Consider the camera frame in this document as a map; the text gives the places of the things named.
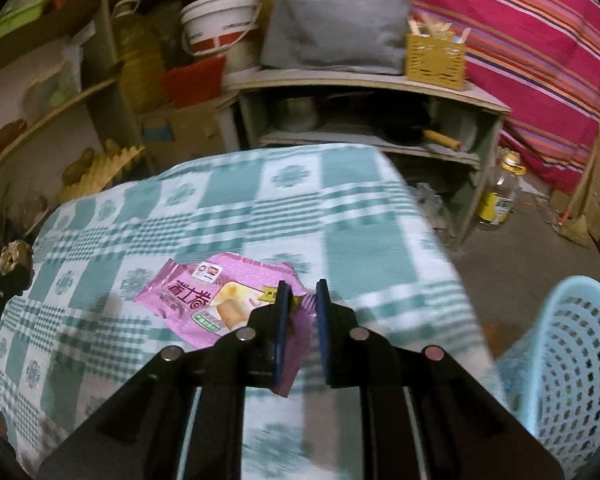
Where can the pink snack packet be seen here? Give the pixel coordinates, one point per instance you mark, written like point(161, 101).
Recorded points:
point(190, 300)

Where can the clear oil bottle yellow cap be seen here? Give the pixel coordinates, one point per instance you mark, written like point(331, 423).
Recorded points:
point(500, 195)

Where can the red striped cloth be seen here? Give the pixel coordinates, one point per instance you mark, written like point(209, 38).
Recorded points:
point(505, 35)

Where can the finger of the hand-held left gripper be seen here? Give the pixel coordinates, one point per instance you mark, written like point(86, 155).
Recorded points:
point(10, 282)

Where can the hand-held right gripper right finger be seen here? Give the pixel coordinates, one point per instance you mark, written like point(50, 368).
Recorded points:
point(322, 330)

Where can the wooden cabinet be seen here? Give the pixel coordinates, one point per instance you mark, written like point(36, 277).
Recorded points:
point(360, 82)

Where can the yellow egg tray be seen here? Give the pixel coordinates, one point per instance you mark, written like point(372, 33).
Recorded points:
point(105, 170)

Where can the red net bag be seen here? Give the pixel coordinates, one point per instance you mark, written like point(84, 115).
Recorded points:
point(5, 140)

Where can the brown paper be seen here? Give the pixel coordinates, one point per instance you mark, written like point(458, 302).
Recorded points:
point(16, 256)

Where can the light blue plastic basket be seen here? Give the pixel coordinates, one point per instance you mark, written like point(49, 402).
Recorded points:
point(570, 360)

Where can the grey cushion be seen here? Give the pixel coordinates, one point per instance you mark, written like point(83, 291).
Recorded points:
point(335, 20)

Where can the yellow oil jug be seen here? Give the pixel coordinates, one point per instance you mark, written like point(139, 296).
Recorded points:
point(140, 60)

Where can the white plastic bucket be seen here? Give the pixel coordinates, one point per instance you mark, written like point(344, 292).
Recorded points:
point(215, 20)

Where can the green checkered tablecloth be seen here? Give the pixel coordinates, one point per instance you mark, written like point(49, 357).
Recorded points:
point(330, 210)

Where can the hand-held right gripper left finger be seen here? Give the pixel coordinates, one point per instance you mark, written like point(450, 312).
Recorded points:
point(282, 330)

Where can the red plastic basin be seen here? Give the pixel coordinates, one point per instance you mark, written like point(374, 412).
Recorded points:
point(195, 82)

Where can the crumpled clear plastic sheet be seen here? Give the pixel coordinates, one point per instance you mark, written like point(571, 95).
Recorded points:
point(430, 205)

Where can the large potato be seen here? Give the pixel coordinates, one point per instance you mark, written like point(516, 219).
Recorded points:
point(77, 165)

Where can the steel bowl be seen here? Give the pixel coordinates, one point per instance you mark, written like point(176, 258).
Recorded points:
point(297, 115)

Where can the yellow chopstick holder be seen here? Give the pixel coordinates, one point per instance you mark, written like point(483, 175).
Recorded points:
point(435, 62)

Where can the green plastic container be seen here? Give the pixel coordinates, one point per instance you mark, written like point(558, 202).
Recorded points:
point(15, 15)

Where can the wooden shelf unit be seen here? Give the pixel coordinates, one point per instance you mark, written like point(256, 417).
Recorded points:
point(55, 120)

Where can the small potato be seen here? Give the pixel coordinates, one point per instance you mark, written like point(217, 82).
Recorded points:
point(111, 148)

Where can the clear plastic container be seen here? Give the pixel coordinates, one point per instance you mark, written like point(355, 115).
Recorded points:
point(55, 90)

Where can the bunch of wooden chopsticks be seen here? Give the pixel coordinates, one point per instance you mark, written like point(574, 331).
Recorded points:
point(430, 25)

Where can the cardboard box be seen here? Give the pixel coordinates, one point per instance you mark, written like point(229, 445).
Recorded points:
point(190, 130)

